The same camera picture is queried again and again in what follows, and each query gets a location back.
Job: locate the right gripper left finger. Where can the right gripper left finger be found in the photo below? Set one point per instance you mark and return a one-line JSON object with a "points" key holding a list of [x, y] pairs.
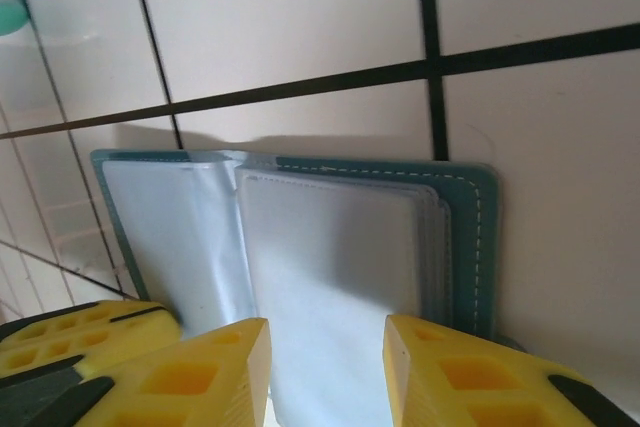
{"points": [[200, 387]]}

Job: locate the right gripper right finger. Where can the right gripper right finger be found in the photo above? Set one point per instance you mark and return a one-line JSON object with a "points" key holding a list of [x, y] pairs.
{"points": [[475, 387]]}

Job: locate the teal card holder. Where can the teal card holder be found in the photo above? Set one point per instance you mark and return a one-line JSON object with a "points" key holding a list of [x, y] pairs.
{"points": [[325, 247]]}

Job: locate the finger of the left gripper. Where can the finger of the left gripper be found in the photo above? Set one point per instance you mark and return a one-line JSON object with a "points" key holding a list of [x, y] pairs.
{"points": [[100, 337]]}

